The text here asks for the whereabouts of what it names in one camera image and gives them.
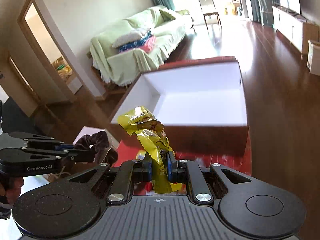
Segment yellow chicken snack packet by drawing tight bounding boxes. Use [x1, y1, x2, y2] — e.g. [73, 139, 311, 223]
[117, 106, 183, 193]

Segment white low cabinet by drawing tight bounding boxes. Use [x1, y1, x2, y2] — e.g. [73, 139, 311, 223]
[272, 5, 319, 59]

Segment brown white cardboard box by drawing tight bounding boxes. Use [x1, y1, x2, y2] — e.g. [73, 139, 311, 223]
[110, 56, 249, 155]

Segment folded colourful clothes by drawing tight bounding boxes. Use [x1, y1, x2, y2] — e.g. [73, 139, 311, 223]
[118, 31, 156, 53]

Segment green covered sofa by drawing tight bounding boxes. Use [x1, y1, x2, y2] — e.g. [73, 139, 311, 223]
[89, 5, 193, 86]

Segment white pillow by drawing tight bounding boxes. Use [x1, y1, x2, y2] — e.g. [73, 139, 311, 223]
[112, 31, 143, 48]

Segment teal curtain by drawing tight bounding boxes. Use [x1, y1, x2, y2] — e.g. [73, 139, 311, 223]
[245, 0, 281, 27]

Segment wooden chair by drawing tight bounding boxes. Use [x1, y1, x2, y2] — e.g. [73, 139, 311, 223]
[198, 0, 222, 30]

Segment dark purple velvet scrunchie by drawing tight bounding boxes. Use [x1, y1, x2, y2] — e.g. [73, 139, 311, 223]
[74, 131, 118, 166]

